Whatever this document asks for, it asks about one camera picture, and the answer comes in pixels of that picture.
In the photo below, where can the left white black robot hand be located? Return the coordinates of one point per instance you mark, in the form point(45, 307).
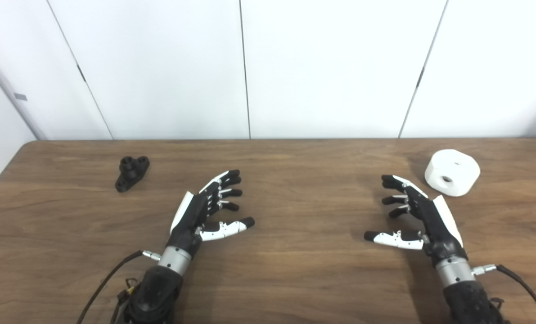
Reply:
point(191, 216)

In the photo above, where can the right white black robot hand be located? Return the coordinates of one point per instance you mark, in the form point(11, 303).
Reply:
point(434, 220)

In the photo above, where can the black flanged holder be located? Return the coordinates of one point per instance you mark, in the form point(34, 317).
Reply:
point(130, 173)

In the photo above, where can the round white piece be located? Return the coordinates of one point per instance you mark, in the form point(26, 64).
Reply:
point(457, 168)

